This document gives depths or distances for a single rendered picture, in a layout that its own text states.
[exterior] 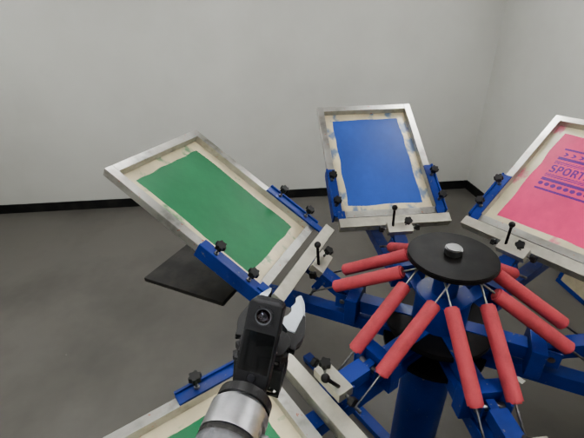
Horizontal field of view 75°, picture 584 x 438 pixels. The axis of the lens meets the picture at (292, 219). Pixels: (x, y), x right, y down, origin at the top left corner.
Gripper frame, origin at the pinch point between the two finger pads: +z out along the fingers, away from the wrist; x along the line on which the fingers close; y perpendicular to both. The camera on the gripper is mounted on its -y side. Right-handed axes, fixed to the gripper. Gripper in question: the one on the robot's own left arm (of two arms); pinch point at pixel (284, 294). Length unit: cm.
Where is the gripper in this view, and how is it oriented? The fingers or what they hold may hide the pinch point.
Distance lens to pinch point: 65.3
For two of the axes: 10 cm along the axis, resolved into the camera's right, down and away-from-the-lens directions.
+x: 9.6, 2.2, -1.5
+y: -1.2, 8.6, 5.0
